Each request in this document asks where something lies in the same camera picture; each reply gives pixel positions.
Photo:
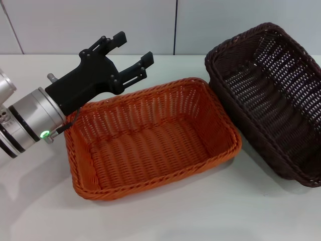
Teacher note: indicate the orange woven basket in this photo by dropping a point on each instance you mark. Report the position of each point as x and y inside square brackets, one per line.
[155, 140]

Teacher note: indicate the dark brown woven basket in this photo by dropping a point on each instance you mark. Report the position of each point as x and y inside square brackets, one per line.
[270, 113]

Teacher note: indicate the grey metal gripper stub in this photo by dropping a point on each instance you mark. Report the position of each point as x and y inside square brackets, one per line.
[51, 77]

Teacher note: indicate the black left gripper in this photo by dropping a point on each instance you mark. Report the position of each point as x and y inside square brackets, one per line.
[86, 77]

